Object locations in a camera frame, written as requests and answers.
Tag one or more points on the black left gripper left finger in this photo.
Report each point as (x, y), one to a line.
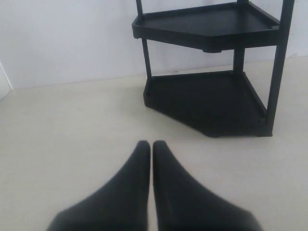
(120, 205)

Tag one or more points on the black two-tier corner rack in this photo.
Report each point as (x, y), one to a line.
(222, 103)

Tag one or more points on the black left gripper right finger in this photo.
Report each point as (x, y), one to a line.
(183, 204)

